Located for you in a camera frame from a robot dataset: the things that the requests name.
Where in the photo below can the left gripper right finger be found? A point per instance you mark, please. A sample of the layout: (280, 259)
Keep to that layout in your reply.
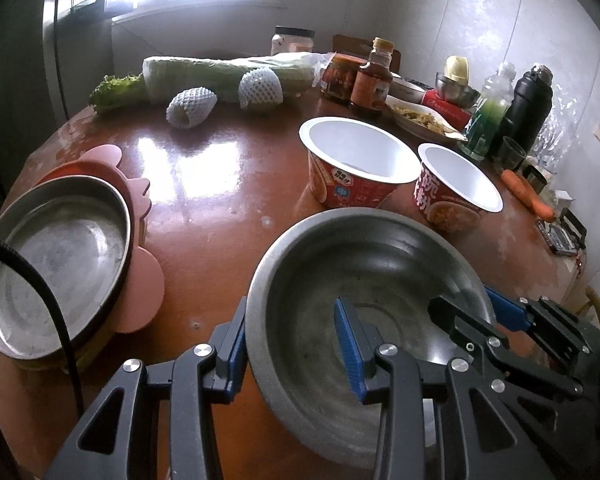
(364, 353)

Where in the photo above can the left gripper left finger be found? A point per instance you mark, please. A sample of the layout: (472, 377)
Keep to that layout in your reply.
(225, 379)

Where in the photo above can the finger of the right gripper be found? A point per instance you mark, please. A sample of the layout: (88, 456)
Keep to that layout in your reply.
(465, 327)

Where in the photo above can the large steel bowl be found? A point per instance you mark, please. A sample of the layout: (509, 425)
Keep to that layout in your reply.
(389, 267)

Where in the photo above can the pink plastic plate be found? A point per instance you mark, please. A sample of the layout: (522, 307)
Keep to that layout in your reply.
(142, 294)

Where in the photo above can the red instant noodle cup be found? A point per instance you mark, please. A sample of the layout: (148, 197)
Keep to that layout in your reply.
(353, 163)

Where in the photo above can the shallow steel plate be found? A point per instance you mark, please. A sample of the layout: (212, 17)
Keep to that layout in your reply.
(76, 232)

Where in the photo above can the orange carrot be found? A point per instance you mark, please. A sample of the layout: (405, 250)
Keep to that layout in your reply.
(526, 195)

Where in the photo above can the dark glass cup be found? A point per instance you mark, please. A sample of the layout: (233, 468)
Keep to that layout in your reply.
(510, 155)

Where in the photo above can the green liquid plastic bottle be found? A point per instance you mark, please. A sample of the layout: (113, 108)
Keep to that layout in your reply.
(495, 98)

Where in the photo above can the black thermos flask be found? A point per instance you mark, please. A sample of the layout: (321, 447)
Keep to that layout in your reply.
(523, 120)

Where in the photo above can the red box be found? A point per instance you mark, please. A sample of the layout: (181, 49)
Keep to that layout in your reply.
(454, 115)

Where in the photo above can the white dish with fries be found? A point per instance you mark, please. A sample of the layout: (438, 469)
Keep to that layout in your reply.
(423, 122)

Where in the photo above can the small steel bowl yellow item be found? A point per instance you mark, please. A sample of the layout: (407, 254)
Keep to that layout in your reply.
(452, 84)

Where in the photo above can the white foam-netted fruit left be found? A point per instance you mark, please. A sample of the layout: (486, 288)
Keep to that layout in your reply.
(190, 107)

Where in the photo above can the white foam-netted fruit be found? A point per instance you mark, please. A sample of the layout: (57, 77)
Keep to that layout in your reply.
(190, 107)
(260, 90)

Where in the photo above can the brown sauce bottle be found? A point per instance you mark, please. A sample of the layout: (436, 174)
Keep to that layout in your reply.
(373, 80)

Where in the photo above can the white foam-netted fruit right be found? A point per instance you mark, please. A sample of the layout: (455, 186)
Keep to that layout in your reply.
(260, 90)

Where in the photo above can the red chili sauce jar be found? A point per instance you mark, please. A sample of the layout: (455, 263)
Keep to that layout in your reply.
(338, 78)

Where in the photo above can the green lettuce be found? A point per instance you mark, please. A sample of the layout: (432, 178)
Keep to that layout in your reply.
(114, 93)

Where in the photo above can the wrapped napa cabbage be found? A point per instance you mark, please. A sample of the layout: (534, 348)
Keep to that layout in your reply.
(166, 76)

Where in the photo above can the wooden chair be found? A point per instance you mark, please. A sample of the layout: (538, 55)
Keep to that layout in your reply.
(361, 48)

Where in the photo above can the white jar black lid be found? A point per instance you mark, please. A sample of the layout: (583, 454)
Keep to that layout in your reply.
(292, 39)

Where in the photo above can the dark grey refrigerator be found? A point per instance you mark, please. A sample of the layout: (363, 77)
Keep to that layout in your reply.
(52, 55)

